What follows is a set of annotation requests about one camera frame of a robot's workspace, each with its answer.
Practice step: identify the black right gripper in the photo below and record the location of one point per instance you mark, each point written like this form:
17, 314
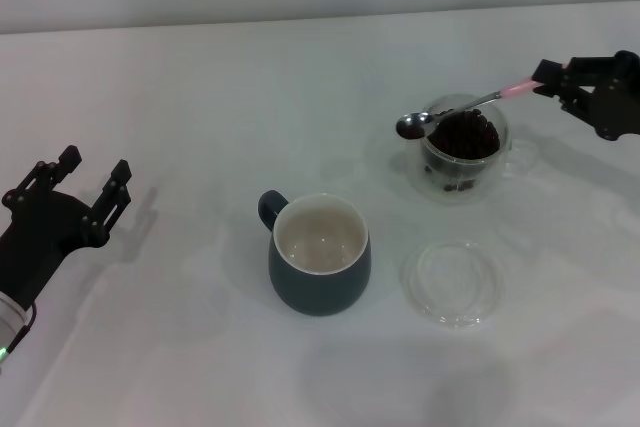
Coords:
620, 102

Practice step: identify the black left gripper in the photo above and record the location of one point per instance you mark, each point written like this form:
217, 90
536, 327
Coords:
40, 237

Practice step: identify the dark green ceramic mug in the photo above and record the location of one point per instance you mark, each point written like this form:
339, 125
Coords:
320, 292

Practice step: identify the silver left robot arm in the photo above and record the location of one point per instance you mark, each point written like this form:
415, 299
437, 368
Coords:
7, 322

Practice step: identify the brown coffee bean pile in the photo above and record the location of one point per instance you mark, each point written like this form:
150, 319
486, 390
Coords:
467, 139

